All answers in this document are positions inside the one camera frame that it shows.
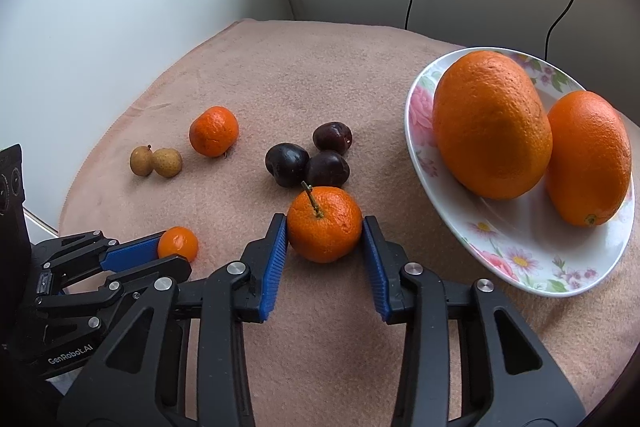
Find mandarin with stem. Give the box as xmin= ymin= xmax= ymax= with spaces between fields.
xmin=287 ymin=182 xmax=363 ymax=264

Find brown longan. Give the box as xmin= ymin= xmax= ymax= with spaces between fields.
xmin=151 ymin=148 xmax=183 ymax=178
xmin=130 ymin=145 xmax=155 ymax=176

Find small stemless mandarin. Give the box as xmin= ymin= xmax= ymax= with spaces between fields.
xmin=157 ymin=227 xmax=199 ymax=264

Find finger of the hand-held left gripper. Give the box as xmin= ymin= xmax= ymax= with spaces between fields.
xmin=31 ymin=230 xmax=168 ymax=282
xmin=35 ymin=255 xmax=193 ymax=334

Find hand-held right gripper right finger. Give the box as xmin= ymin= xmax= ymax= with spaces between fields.
xmin=361 ymin=215 xmax=587 ymax=427

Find smaller orange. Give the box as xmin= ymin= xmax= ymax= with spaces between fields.
xmin=544 ymin=90 xmax=632 ymax=228

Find white floral plate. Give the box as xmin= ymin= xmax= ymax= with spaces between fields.
xmin=404 ymin=47 xmax=636 ymax=297

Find dark purple plum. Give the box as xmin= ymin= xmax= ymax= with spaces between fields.
xmin=304 ymin=150 xmax=350 ymax=189
xmin=312 ymin=121 xmax=353 ymax=156
xmin=265 ymin=143 xmax=311 ymax=188

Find large orange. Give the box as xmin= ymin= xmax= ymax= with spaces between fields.
xmin=432 ymin=51 xmax=553 ymax=200

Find medium mandarin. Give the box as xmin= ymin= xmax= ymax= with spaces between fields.
xmin=189 ymin=106 xmax=239 ymax=158

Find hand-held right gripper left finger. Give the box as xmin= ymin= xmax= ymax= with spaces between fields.
xmin=59 ymin=213 xmax=291 ymax=427

